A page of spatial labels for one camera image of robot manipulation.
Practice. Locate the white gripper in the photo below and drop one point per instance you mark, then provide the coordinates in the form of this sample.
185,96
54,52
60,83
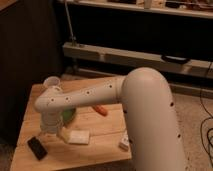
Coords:
52,123

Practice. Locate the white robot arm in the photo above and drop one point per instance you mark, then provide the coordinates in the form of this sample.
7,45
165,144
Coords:
149,112

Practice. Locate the white sponge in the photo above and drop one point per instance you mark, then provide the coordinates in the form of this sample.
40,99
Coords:
79,137

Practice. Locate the orange carrot-shaped eraser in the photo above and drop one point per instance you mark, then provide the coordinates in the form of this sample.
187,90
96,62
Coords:
101,110

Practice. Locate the green round plate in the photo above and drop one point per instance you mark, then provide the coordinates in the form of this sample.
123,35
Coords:
68,116

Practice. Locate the black remote control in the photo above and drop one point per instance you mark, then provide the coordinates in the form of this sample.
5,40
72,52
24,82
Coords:
37,148

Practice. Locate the wooden table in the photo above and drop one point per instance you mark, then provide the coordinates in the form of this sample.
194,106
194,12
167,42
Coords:
105,134

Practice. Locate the clear plastic cup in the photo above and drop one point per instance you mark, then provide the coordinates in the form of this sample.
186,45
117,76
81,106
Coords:
51,81

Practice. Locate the white glue bottle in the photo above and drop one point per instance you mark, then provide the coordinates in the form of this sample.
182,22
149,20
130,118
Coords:
124,142

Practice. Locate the long white shelf board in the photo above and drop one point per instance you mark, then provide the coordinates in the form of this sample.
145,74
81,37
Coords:
135,59

